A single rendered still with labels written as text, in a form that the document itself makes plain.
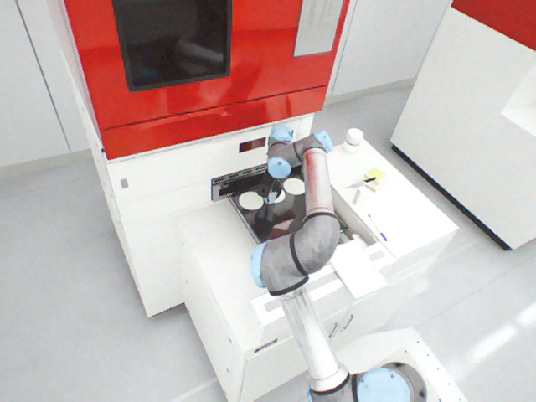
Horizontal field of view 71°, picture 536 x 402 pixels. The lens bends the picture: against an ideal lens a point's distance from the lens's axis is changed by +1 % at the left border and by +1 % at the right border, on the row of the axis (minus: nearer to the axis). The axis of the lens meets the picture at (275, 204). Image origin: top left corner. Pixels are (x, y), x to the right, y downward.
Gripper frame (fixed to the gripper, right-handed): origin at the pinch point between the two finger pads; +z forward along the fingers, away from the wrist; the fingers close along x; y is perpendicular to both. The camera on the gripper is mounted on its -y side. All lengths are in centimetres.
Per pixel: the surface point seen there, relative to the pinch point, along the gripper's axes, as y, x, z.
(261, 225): -11.4, -1.5, 1.4
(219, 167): -0.8, 21.4, -11.1
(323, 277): -28.4, -29.7, -4.3
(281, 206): 1.7, -5.6, 1.4
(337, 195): 13.3, -25.6, -3.4
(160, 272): -23, 41, 45
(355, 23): 245, 4, 12
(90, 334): -47, 72, 91
